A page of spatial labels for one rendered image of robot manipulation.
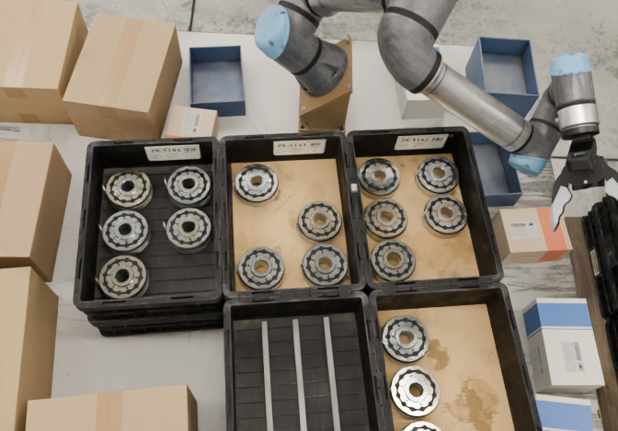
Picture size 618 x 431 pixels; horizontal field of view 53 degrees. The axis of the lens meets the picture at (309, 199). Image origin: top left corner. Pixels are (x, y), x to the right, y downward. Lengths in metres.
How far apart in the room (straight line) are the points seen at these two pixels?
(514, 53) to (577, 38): 1.33
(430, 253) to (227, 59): 0.84
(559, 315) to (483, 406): 0.31
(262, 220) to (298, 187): 0.12
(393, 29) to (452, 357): 0.70
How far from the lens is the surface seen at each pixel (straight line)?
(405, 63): 1.24
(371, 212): 1.46
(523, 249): 1.62
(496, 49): 1.93
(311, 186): 1.52
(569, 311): 1.59
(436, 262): 1.48
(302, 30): 1.57
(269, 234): 1.45
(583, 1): 3.46
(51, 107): 1.80
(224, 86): 1.84
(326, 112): 1.68
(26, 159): 1.62
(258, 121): 1.77
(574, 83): 1.35
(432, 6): 1.25
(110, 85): 1.69
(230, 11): 3.02
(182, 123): 1.69
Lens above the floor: 2.15
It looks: 62 degrees down
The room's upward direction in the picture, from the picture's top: 7 degrees clockwise
